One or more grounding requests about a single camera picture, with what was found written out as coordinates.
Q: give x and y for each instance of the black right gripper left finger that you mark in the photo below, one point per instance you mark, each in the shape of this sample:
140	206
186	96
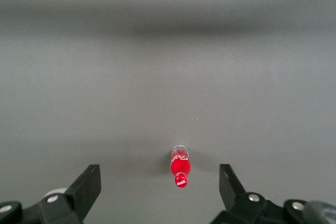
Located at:
84	190

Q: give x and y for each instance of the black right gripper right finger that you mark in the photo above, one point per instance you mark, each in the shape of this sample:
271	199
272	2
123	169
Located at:
233	192

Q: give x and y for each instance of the red cola bottle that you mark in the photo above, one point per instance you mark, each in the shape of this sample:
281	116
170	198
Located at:
180	166

